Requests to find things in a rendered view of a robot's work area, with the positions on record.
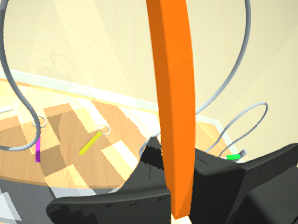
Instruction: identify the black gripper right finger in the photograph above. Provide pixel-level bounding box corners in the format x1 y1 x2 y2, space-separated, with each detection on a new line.
188 143 298 224

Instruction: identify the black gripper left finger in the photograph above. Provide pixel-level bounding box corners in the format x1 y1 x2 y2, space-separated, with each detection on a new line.
45 136 172 224

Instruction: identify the yellow handle with grey loop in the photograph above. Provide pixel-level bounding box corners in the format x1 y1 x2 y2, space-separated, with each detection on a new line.
80 123 110 155

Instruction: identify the orange handle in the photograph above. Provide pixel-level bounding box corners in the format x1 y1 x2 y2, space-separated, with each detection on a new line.
146 0 196 220

